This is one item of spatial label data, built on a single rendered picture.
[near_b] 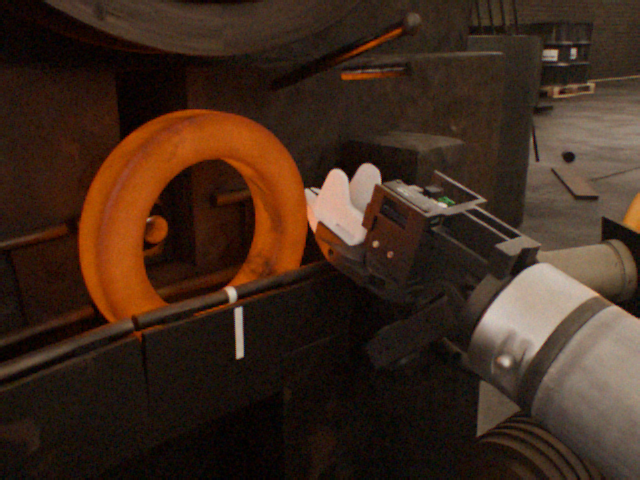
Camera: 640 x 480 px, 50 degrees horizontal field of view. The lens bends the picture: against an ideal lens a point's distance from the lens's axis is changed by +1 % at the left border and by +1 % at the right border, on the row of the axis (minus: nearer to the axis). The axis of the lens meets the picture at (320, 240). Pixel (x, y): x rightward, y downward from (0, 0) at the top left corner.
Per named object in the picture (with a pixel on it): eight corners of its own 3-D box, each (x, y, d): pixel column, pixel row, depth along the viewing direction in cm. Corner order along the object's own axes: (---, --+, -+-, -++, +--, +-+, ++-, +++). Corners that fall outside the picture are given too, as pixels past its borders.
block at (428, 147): (333, 356, 74) (334, 134, 67) (383, 335, 79) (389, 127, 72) (408, 393, 66) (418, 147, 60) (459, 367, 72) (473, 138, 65)
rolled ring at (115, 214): (310, 103, 54) (282, 100, 56) (83, 122, 42) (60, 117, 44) (310, 320, 59) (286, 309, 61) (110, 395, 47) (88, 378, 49)
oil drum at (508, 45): (378, 218, 347) (383, 33, 321) (451, 200, 385) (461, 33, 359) (476, 244, 305) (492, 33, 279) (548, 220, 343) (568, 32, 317)
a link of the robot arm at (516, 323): (570, 381, 50) (493, 430, 44) (515, 342, 53) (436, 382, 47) (622, 281, 46) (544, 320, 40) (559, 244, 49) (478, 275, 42)
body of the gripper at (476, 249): (432, 166, 55) (560, 241, 48) (403, 255, 59) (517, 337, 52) (365, 179, 50) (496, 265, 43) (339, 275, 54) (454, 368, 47)
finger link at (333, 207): (319, 143, 59) (394, 192, 53) (305, 203, 61) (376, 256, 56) (291, 147, 57) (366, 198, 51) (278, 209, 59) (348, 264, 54)
